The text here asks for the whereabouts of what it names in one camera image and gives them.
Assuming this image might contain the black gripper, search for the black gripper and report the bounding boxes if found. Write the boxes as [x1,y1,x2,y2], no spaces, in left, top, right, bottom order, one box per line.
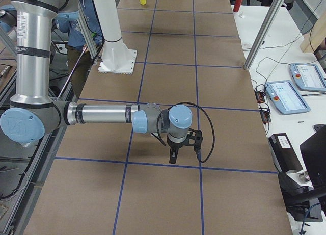
[167,140,188,164]

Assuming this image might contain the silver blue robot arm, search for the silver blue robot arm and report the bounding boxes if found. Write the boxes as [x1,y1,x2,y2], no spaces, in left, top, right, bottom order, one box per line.
[1,0,195,164]

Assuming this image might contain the black box with label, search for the black box with label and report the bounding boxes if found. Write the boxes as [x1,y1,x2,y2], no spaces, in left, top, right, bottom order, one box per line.
[268,133,303,174]

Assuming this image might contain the near teach pendant tablet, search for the near teach pendant tablet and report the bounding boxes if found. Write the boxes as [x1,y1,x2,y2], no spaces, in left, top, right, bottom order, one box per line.
[265,80,311,115]

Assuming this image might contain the teach pendant tablet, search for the teach pendant tablet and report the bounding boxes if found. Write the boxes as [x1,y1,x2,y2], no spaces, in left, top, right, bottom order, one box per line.
[290,63,325,92]
[265,80,311,115]

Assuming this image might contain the person in blue hoodie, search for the person in blue hoodie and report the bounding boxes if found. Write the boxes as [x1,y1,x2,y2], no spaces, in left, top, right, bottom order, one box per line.
[55,0,105,99]

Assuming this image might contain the black monitor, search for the black monitor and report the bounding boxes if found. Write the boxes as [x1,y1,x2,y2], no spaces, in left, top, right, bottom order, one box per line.
[300,126,325,187]

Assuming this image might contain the far teach pendant tablet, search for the far teach pendant tablet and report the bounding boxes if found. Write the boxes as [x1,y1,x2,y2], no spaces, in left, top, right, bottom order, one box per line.
[290,63,325,92]

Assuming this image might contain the red cylinder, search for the red cylinder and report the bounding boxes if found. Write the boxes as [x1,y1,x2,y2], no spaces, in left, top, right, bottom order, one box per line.
[233,0,242,12]

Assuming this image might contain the wooden board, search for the wooden board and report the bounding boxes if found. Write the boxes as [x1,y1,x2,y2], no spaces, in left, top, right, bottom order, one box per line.
[300,12,325,53]

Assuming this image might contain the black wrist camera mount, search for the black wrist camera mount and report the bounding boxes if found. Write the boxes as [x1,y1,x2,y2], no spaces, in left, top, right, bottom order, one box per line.
[185,128,203,155]

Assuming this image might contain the black braided cable right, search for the black braided cable right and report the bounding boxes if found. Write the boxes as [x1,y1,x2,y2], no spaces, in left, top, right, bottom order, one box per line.
[156,102,215,163]

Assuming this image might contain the small electronics board with wires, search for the small electronics board with wires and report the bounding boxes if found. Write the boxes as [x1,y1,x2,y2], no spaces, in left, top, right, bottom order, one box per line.
[254,84,271,125]

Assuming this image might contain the white pedestal column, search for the white pedestal column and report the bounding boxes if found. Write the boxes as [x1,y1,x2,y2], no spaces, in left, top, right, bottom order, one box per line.
[93,0,137,74]

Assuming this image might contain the aluminium frame post left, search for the aluminium frame post left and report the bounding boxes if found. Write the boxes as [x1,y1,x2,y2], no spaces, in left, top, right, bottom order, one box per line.
[77,3,97,61]

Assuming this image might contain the aluminium frame post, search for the aluminium frame post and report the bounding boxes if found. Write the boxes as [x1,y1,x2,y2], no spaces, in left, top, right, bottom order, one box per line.
[77,3,97,61]
[243,0,284,70]

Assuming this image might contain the aluminium frame post right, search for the aluminium frame post right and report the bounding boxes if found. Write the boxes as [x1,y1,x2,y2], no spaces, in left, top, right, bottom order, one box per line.
[243,0,284,70]

